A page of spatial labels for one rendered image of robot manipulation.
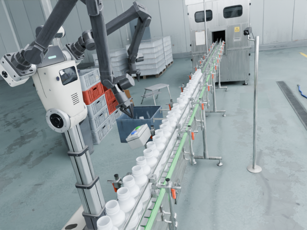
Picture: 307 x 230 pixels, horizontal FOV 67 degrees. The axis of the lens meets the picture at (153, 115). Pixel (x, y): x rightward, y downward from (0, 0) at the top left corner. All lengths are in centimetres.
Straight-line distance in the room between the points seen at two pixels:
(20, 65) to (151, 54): 673
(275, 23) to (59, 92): 1061
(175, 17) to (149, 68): 427
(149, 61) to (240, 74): 318
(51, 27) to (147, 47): 678
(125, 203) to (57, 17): 76
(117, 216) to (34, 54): 79
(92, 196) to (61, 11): 118
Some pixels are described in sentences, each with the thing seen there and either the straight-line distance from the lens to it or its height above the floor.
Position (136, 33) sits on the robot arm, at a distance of 164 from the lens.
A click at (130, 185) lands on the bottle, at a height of 115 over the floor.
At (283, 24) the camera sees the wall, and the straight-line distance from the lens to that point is 1147.
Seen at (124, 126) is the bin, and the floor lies 89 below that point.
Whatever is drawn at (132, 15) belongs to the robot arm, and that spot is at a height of 170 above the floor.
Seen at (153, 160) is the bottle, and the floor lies 113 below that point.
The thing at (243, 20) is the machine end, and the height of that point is 146.
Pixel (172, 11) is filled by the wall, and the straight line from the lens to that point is 1160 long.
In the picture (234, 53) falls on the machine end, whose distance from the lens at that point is 584.
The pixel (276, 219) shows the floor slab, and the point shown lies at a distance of 232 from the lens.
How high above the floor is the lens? 162
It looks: 21 degrees down
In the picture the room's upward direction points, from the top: 9 degrees counter-clockwise
